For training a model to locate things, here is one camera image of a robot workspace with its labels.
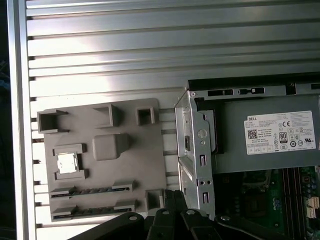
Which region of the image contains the grey parts rack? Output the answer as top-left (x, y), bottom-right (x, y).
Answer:
top-left (36, 97), bottom-right (176, 223)

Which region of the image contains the black open PC case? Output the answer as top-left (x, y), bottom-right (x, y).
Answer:
top-left (174, 79), bottom-right (320, 240)

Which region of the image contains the grey power supply unit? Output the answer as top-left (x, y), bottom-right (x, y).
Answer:
top-left (215, 94), bottom-right (320, 176)

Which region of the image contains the RAM stick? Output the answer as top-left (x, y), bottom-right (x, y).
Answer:
top-left (52, 205), bottom-right (138, 218)
top-left (52, 186), bottom-right (133, 198)

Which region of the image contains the black RAM slot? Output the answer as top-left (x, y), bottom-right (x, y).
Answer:
top-left (282, 166), bottom-right (292, 226)
top-left (291, 166), bottom-right (301, 226)

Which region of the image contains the silver CPU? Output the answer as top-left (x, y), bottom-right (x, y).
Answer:
top-left (56, 152), bottom-right (81, 175)

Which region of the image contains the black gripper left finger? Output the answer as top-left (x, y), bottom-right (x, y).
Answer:
top-left (81, 189), bottom-right (176, 240)

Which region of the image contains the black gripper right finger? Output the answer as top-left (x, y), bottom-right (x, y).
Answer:
top-left (174, 190), bottom-right (291, 240)

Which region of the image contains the green motherboard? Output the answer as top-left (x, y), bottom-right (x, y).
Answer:
top-left (214, 164), bottom-right (320, 240)

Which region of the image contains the CPU socket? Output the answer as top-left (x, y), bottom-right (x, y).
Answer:
top-left (243, 191), bottom-right (270, 218)

